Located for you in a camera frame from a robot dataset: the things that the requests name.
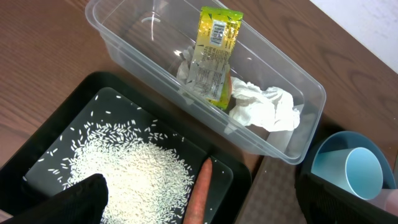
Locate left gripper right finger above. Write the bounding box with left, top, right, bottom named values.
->
left=295, top=174, right=397, bottom=224

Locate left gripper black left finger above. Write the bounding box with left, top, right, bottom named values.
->
left=3, top=174, right=108, bottom=224

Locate white napkin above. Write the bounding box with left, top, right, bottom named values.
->
left=229, top=77, right=300, bottom=133

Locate orange carrot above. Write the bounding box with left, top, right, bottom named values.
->
left=183, top=158, right=213, bottom=224

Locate small white paper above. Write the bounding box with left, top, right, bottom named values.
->
left=176, top=46, right=195, bottom=84

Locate yellow green snack wrapper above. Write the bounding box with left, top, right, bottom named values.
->
left=186, top=6, right=243, bottom=110

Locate light blue cup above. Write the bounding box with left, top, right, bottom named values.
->
left=311, top=147, right=384, bottom=200

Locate brown serving tray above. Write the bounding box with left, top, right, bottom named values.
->
left=236, top=157, right=306, bottom=224

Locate black plastic tray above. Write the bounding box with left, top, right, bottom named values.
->
left=1, top=72, right=251, bottom=224

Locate dark blue plate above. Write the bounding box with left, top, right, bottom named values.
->
left=295, top=131, right=397, bottom=189

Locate pink cup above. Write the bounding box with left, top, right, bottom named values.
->
left=368, top=189, right=398, bottom=216

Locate white rice pile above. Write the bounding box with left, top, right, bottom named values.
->
left=37, top=95, right=197, bottom=224

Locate clear plastic bin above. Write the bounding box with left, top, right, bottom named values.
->
left=85, top=0, right=326, bottom=165

